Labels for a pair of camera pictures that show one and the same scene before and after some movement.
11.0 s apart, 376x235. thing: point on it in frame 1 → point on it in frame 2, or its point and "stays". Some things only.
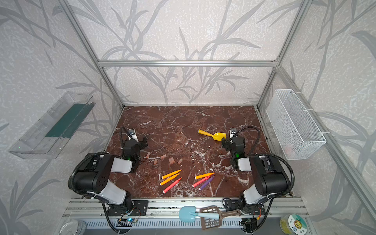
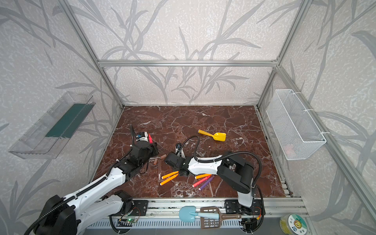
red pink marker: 172,185 → 150,138
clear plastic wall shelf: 46,137 stays
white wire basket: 297,132 stays
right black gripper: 226,144 → 170,159
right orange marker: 203,175 stays
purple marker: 206,184 stays
